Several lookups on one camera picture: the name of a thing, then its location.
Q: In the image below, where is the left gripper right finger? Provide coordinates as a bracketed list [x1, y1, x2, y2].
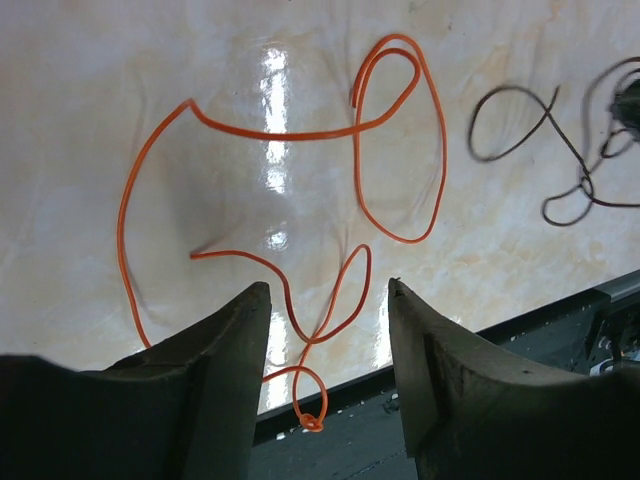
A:
[388, 279, 639, 479]

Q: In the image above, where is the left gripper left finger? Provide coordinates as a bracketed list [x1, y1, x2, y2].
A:
[1, 282, 271, 479]

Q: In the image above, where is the black wire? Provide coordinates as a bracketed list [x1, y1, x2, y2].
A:
[467, 55, 640, 227]

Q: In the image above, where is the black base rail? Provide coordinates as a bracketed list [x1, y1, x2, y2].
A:
[249, 273, 639, 479]

